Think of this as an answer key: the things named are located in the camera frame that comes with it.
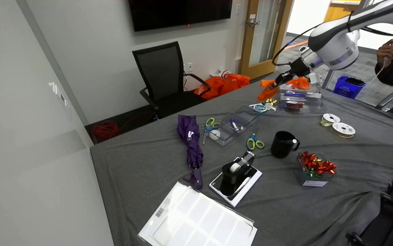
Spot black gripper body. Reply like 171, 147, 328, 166
290, 57, 318, 80

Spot clear divided tray container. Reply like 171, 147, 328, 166
204, 111, 264, 148

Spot purple folded umbrella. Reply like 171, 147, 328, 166
177, 114, 207, 191

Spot person's hand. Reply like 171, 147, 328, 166
376, 39, 393, 68

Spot red ribbon spool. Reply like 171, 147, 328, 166
284, 100, 305, 113

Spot gold gift bow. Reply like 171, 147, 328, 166
264, 98, 279, 111

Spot clear compartment organizer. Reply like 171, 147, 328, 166
277, 84, 325, 114

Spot wooden door with glass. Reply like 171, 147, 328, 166
239, 0, 294, 80

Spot blue bin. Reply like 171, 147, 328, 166
332, 74, 368, 100

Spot orange plastic bag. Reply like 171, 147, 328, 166
194, 73, 252, 102

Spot black mug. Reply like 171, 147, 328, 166
271, 130, 302, 160

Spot blue marker pen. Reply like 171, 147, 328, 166
230, 119, 243, 134

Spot large white ribbon spool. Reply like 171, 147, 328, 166
331, 122, 358, 140

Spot box of red bows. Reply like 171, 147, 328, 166
297, 151, 339, 189

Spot black tape dispenser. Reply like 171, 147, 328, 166
219, 151, 257, 197

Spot white flat box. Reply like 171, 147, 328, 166
208, 166, 264, 210

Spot black office chair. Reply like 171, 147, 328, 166
131, 40, 212, 118

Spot grey tablecloth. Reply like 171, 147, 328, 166
89, 73, 393, 246

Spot white label sheets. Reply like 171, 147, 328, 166
138, 182, 258, 246

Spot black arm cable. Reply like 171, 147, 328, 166
271, 22, 331, 69

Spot green blue handled scissors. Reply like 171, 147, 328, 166
202, 117, 222, 145

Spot black wall television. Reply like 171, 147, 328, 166
127, 0, 234, 33

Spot white wall thermostat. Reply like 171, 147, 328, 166
48, 81, 69, 107

